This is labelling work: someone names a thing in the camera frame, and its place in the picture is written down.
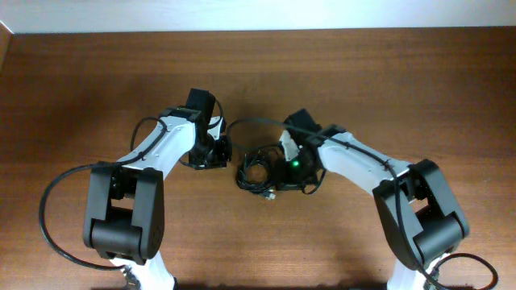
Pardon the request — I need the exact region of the black cable bundle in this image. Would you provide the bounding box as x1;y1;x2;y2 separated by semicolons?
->
235;147;285;201

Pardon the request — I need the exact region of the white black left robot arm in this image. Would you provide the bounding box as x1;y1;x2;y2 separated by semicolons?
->
83;89;231;289

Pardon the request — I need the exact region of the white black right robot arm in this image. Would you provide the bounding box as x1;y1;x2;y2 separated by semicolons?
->
280;109;470;289

